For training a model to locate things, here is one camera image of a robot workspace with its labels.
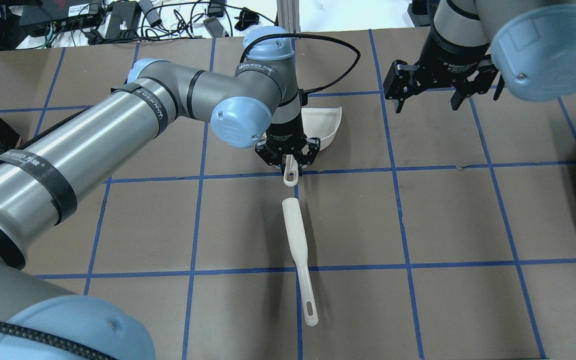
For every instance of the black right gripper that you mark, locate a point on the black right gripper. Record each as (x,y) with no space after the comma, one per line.
(455,56)

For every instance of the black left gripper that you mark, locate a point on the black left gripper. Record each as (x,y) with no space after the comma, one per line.
(287,133)

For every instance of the beige plastic dustpan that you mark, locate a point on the beige plastic dustpan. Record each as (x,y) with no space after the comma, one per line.
(321,123)

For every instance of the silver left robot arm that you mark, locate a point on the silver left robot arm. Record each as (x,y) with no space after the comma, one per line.
(42,185)

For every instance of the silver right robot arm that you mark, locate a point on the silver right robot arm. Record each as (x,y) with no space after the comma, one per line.
(526,46)

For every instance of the aluminium frame post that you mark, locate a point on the aluminium frame post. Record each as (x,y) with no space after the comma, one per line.
(288,15)

